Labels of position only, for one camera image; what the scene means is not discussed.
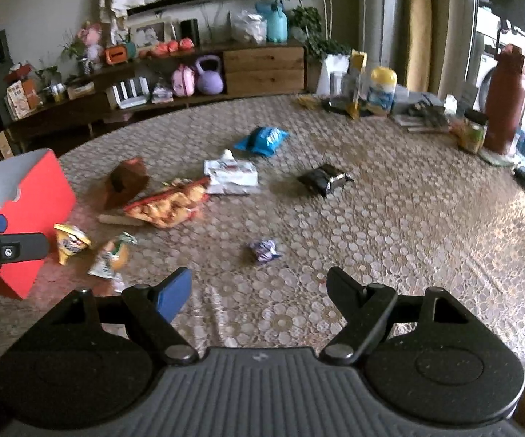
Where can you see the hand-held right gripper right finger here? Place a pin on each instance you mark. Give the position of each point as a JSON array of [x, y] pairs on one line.
[[346, 289]]

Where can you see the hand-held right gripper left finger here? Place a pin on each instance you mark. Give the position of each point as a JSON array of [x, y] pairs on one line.
[[171, 296]]

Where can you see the small yellow snack packet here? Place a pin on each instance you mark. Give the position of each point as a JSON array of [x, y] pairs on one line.
[[71, 242]]

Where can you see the red cardboard box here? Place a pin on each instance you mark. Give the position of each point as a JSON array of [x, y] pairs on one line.
[[39, 191]]

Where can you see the large orange chips bag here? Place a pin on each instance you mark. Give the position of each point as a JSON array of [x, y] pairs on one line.
[[167, 205]]

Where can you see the patterned tablecloth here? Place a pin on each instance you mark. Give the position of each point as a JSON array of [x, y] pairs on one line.
[[403, 236]]

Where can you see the cardboard box with bottle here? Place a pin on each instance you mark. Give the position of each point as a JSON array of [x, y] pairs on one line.
[[5, 143]]

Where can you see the small purple candy packet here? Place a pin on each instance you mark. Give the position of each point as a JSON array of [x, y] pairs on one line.
[[264, 250]]

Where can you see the sausage stick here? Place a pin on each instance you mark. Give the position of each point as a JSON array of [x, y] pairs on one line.
[[117, 220]]

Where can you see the black snack bag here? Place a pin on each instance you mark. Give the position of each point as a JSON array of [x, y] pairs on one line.
[[323, 178]]

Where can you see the brown snack bag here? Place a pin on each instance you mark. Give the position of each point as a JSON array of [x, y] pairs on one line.
[[126, 182]]

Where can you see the printed white snack box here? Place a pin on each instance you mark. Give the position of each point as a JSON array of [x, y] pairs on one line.
[[16, 100]]

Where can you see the white snack packet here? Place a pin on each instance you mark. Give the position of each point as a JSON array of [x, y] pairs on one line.
[[230, 175]]

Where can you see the orange box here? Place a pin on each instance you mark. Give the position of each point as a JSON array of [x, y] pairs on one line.
[[31, 93]]

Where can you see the small red box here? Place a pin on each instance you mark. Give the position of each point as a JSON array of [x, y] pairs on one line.
[[19, 73]]

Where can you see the small cardboard box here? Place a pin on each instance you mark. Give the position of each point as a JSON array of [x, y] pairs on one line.
[[80, 90]]

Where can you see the blue snack bag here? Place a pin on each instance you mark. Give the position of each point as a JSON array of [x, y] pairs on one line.
[[262, 140]]

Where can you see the white router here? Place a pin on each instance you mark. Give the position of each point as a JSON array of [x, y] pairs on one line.
[[129, 93]]

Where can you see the stack of books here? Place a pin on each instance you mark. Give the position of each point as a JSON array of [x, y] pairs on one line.
[[419, 114]]

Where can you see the green plant in vase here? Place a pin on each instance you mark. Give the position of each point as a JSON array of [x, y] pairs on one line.
[[78, 54]]

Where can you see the glass cup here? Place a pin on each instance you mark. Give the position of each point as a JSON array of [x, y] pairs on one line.
[[340, 91]]

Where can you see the yellow lid wipes canister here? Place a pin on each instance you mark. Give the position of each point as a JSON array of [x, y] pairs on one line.
[[381, 93]]

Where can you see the glass jar black lid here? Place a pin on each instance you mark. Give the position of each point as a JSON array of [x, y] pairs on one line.
[[474, 132]]

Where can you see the stack of small packets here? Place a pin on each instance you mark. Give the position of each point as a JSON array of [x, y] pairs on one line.
[[162, 93]]

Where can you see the pink flower bouquet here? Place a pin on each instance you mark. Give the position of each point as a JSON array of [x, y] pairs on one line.
[[90, 38]]

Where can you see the orange radio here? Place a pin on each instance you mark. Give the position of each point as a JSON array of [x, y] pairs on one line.
[[116, 54]]

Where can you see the white planter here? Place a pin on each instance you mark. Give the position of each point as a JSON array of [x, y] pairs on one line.
[[333, 73]]

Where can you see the tall yellow bag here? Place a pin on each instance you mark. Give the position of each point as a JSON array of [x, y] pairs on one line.
[[358, 68]]

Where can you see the purple kettlebell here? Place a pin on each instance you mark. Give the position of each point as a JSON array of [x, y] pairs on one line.
[[209, 77]]

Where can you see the red fruit ornament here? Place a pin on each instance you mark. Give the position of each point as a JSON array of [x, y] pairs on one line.
[[172, 47], [145, 53], [158, 49], [186, 43]]

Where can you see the wooden media cabinet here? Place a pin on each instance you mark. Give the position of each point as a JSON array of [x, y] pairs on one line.
[[262, 70]]

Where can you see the brown thermos jug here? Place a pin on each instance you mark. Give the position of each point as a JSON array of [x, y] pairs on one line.
[[504, 95]]

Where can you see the black speaker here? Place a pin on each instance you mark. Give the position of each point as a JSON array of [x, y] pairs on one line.
[[189, 32]]

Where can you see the grey curtain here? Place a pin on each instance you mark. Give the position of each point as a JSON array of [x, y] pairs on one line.
[[383, 18]]

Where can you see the large green houseplant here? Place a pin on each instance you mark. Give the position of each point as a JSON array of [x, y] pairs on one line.
[[308, 18]]

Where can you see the yellow curtain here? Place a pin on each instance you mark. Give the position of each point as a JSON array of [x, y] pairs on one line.
[[419, 22]]

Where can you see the teal spray bottle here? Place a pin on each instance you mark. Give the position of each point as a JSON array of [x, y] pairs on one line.
[[276, 20]]

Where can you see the clear plastic bag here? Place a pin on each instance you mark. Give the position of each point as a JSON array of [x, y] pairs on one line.
[[247, 27]]

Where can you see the photo frame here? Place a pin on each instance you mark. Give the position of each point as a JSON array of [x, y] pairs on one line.
[[151, 34]]

